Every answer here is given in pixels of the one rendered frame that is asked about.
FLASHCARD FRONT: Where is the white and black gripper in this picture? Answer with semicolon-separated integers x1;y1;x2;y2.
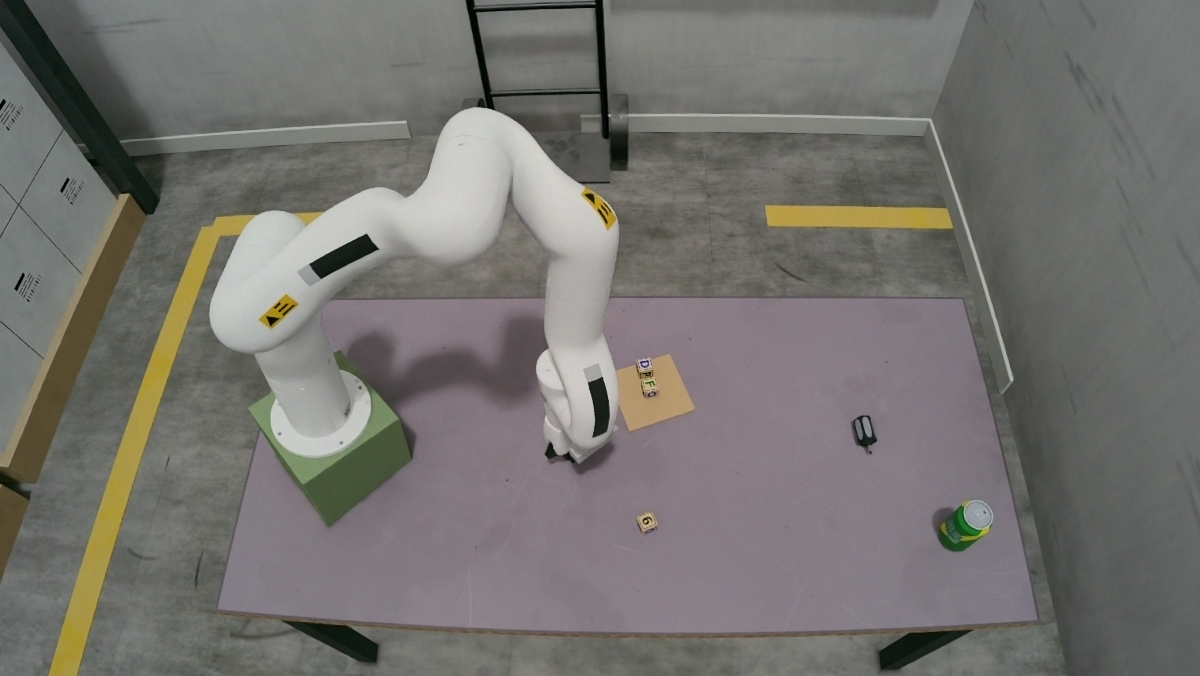
544;415;575;463

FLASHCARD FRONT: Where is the tan square mat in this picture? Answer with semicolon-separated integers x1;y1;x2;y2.
616;354;695;432

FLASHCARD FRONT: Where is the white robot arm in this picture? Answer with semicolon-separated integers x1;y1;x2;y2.
209;108;619;463

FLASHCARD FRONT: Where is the green drink can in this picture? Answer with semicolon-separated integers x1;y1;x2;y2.
938;499;992;552

